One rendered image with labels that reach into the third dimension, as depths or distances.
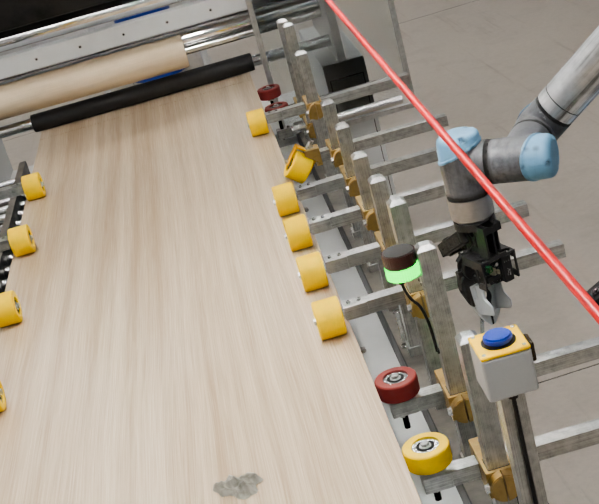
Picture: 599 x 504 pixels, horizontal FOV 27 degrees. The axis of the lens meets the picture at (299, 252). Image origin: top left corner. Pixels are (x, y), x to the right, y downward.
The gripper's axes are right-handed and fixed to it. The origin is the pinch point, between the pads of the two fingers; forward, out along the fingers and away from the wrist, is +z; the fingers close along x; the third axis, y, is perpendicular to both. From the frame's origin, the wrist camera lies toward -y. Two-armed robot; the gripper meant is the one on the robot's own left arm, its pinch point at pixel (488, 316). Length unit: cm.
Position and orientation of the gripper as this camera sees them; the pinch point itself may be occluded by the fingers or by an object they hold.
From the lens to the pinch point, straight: 225.1
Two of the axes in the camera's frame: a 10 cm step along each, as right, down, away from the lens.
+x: 8.6, -3.8, 3.4
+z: 2.5, 8.9, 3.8
